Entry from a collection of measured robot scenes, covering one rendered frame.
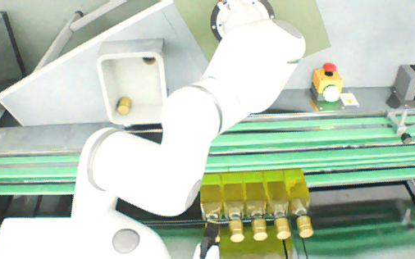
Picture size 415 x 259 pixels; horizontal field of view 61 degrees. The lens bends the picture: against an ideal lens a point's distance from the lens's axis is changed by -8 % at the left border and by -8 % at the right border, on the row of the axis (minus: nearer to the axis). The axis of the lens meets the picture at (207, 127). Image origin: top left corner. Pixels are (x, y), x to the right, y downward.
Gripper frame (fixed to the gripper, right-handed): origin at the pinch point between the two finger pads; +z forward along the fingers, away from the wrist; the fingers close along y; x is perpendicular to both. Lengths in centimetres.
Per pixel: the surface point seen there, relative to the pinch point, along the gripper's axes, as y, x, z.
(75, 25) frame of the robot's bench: 17, 77, 78
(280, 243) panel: -12.7, -16.9, 9.5
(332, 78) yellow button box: 22, -26, 42
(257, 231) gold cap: 1.4, -10.5, 2.4
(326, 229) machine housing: -16.5, -30.1, 19.6
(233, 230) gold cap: 1.4, -4.8, 1.6
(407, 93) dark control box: 17, -49, 46
